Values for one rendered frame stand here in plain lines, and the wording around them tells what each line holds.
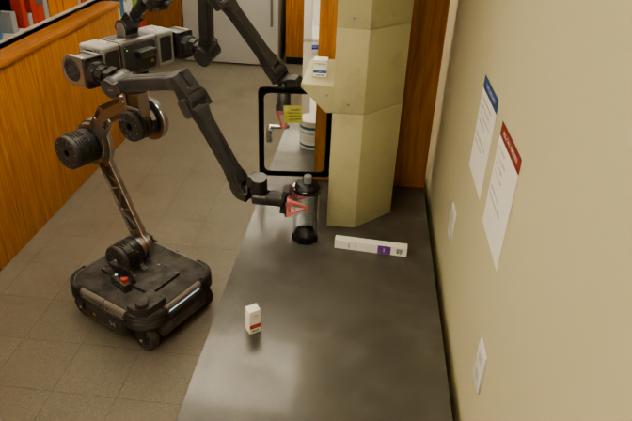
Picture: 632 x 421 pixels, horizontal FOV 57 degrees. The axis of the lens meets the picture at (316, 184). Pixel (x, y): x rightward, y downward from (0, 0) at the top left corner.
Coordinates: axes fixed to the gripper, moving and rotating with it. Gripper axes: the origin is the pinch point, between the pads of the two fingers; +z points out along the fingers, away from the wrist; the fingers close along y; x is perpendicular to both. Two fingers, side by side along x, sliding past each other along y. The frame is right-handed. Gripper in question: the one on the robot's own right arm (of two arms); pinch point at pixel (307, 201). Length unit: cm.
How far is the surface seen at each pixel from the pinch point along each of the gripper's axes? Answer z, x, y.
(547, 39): 48, -83, -73
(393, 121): 29.0, -25.2, 21.5
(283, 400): 3, 16, -76
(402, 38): 28, -56, 22
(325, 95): 3.7, -37.4, 10.3
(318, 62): -0.2, -45.9, 19.6
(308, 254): 2.4, 16.0, -10.1
